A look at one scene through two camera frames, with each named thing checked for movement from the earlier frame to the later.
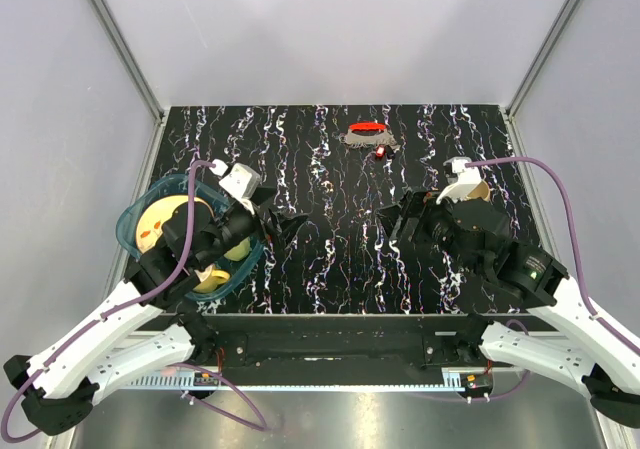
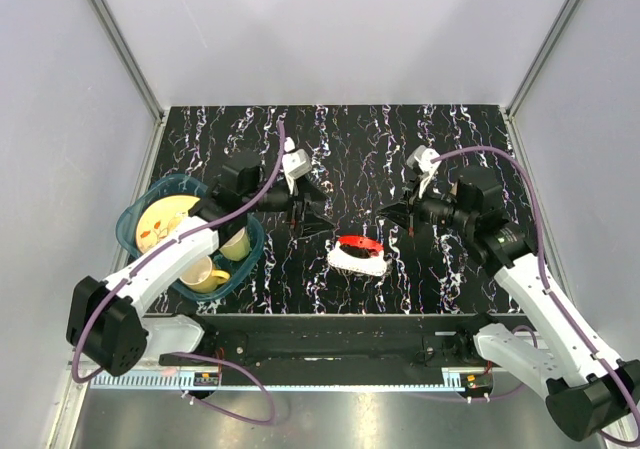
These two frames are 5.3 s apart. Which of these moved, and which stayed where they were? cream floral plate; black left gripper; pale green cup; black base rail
Moved: black left gripper
Stayed: cream floral plate; black base rail; pale green cup
